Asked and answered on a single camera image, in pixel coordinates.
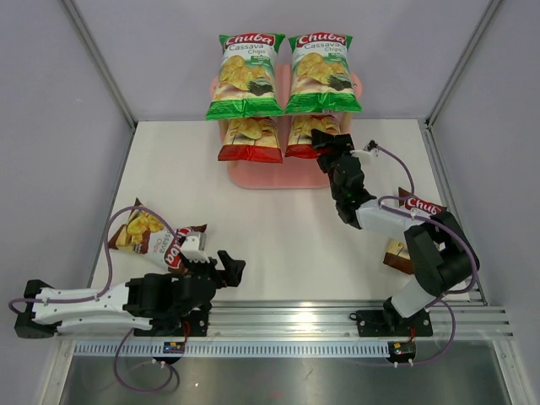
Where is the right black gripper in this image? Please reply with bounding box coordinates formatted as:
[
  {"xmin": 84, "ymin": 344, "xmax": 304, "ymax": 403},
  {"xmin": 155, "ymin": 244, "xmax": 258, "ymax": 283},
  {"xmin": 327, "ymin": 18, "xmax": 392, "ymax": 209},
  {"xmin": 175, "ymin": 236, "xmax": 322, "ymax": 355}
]
[{"xmin": 312, "ymin": 129, "xmax": 356, "ymax": 202}]

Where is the red Chuba chips bag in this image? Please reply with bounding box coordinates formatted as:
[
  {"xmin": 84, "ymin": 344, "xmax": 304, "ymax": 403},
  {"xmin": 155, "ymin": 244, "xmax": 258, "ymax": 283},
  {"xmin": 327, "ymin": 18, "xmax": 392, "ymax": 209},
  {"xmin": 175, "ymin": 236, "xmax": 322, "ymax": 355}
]
[
  {"xmin": 218, "ymin": 117, "xmax": 283, "ymax": 164},
  {"xmin": 285, "ymin": 115, "xmax": 340, "ymax": 159}
]

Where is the green Chuba chips bag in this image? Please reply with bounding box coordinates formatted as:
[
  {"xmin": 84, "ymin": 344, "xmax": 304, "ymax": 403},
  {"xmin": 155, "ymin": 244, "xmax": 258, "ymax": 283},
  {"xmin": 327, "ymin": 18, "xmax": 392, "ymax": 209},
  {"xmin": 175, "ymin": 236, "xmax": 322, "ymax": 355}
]
[
  {"xmin": 285, "ymin": 31, "xmax": 362, "ymax": 114},
  {"xmin": 206, "ymin": 32, "xmax": 284, "ymax": 121}
]

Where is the brown chuba chips bag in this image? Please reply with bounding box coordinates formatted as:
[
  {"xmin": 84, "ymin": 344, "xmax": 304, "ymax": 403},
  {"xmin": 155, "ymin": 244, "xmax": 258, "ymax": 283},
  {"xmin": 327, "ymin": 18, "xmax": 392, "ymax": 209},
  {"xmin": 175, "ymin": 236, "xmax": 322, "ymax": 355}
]
[
  {"xmin": 383, "ymin": 187, "xmax": 447, "ymax": 275},
  {"xmin": 107, "ymin": 198, "xmax": 207, "ymax": 274}
]

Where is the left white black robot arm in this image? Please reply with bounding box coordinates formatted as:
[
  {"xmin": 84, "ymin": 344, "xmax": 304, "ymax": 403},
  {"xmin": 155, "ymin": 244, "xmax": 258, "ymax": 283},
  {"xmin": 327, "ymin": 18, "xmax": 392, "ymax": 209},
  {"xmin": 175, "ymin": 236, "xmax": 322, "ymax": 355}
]
[{"xmin": 14, "ymin": 250, "xmax": 246, "ymax": 339}]

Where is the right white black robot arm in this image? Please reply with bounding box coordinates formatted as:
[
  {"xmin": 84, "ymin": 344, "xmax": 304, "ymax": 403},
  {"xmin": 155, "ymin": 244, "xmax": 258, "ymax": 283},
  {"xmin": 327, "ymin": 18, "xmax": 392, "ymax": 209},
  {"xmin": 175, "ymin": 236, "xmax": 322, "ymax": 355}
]
[{"xmin": 311, "ymin": 129, "xmax": 480, "ymax": 334}]

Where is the pink three-tier wooden shelf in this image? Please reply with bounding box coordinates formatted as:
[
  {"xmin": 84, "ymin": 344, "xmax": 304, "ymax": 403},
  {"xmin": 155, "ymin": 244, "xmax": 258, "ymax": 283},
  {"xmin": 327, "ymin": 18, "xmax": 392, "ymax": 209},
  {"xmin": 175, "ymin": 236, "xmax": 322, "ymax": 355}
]
[{"xmin": 217, "ymin": 64, "xmax": 362, "ymax": 190}]

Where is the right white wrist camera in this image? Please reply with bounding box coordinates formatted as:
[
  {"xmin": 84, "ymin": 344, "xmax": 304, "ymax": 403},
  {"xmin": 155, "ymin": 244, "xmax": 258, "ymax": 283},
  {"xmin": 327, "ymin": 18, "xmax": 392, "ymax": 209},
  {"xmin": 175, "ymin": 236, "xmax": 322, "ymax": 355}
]
[{"xmin": 350, "ymin": 140, "xmax": 379, "ymax": 164}]

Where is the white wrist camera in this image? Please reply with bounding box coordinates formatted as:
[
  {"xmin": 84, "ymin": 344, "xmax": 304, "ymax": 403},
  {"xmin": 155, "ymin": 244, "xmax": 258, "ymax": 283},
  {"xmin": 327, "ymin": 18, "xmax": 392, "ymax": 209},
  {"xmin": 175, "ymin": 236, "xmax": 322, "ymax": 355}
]
[
  {"xmin": 181, "ymin": 232, "xmax": 210, "ymax": 265},
  {"xmin": 350, "ymin": 140, "xmax": 379, "ymax": 164}
]

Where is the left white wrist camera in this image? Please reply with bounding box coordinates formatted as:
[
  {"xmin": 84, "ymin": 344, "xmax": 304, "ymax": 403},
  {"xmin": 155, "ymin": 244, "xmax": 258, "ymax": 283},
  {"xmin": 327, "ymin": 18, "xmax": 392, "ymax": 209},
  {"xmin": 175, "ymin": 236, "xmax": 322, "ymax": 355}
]
[{"xmin": 181, "ymin": 232, "xmax": 210, "ymax": 265}]

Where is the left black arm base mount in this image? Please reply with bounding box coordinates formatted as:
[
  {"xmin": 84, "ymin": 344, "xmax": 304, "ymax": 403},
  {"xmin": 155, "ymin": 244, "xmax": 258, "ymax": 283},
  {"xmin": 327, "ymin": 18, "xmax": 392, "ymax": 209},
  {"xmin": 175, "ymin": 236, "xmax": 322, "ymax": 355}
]
[{"xmin": 133, "ymin": 310, "xmax": 209, "ymax": 338}]

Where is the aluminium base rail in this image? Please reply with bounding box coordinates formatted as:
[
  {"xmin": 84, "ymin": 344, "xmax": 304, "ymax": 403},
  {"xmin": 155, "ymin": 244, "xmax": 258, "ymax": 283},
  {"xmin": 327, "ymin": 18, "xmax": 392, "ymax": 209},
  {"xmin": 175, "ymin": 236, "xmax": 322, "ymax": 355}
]
[{"xmin": 57, "ymin": 300, "xmax": 514, "ymax": 343}]

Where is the white slotted cable duct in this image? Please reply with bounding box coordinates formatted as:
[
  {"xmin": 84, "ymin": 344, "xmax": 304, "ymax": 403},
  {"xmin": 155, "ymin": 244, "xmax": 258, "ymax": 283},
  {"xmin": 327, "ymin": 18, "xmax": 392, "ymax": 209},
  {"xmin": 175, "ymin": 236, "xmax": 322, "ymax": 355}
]
[{"xmin": 73, "ymin": 339, "xmax": 389, "ymax": 359}]

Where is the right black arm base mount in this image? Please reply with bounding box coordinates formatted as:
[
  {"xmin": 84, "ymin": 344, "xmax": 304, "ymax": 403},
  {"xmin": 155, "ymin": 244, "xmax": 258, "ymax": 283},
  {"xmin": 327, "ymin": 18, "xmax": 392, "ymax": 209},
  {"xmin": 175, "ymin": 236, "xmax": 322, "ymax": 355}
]
[{"xmin": 348, "ymin": 310, "xmax": 433, "ymax": 338}]

